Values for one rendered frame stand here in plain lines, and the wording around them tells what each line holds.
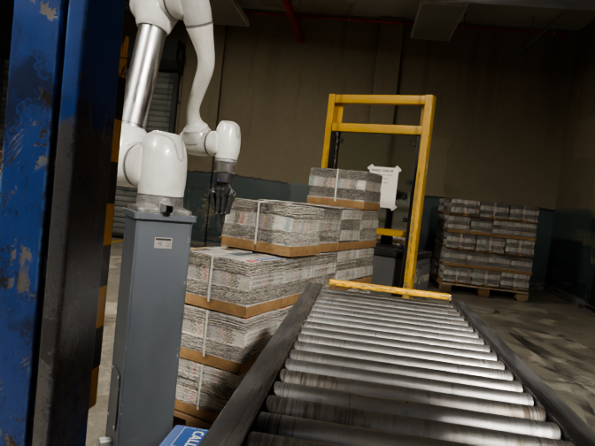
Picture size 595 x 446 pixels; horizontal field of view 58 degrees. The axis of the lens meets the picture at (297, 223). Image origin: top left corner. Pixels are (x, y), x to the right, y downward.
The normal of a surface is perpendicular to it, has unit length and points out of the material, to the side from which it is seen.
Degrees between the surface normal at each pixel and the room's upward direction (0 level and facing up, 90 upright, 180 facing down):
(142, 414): 90
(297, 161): 90
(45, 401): 90
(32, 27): 90
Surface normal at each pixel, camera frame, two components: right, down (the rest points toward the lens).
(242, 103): -0.12, 0.04
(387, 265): -0.47, 0.00
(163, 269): 0.47, 0.10
